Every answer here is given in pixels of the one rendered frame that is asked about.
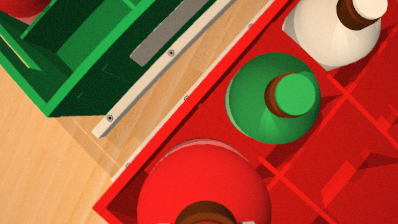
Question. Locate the red crate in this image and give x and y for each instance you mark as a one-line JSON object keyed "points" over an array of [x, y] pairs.
{"points": [[350, 170]]}

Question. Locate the green crate with dividers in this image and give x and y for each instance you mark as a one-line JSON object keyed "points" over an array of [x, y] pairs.
{"points": [[59, 42]]}

